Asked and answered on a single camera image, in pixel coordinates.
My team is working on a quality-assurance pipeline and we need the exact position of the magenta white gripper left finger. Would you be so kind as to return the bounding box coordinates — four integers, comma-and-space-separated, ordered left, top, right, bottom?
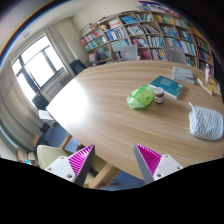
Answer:
46, 144, 95, 186

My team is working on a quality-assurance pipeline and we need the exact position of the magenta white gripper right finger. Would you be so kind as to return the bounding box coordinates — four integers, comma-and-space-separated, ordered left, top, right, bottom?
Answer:
134, 144, 182, 184

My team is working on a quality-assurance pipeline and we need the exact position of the light blue knitted towel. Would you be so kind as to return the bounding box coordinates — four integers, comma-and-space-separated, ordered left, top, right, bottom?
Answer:
189, 103, 224, 141

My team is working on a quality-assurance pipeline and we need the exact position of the light green chair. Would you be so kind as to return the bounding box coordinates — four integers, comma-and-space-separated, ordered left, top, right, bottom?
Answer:
36, 144, 108, 186

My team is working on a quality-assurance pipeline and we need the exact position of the green plastic bag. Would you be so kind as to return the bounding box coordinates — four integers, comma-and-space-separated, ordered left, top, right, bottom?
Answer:
126, 85, 154, 109

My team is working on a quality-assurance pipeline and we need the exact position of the small glass jar red lid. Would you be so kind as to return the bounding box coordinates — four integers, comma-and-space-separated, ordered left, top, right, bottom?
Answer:
154, 87, 164, 104

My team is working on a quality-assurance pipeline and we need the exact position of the teal book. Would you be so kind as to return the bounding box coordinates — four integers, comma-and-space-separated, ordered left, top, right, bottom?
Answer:
149, 76, 184, 99

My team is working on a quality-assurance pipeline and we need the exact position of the white radiator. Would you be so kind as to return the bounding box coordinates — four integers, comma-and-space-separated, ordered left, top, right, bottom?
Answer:
41, 73, 71, 102

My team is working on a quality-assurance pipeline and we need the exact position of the light blue white book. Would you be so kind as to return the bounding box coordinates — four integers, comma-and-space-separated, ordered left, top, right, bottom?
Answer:
173, 66, 195, 84

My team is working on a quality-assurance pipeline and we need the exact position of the yellow book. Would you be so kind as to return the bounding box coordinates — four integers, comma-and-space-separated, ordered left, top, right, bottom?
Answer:
197, 78, 221, 95

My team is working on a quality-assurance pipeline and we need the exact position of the dark blue office chair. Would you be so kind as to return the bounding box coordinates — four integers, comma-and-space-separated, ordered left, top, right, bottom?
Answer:
70, 59, 86, 75

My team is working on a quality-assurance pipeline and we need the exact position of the white bottle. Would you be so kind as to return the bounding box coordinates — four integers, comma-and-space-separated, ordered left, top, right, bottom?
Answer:
205, 63, 210, 83

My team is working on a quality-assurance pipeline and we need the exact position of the grey chair right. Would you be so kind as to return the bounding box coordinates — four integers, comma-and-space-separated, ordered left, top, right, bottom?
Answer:
163, 46, 186, 64

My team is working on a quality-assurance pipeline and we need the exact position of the grey chair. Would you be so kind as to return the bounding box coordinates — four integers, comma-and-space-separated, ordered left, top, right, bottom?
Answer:
163, 46, 186, 64
121, 45, 138, 61

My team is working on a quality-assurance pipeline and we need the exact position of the grey chair left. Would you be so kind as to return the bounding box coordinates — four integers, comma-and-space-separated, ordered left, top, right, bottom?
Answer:
121, 45, 138, 61

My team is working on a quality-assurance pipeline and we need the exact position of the large wooden bookshelf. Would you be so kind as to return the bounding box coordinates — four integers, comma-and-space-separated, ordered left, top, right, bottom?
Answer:
80, 11, 214, 74

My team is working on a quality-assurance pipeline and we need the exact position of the window with dark frame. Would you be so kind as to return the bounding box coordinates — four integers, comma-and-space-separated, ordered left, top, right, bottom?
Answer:
12, 35, 63, 102

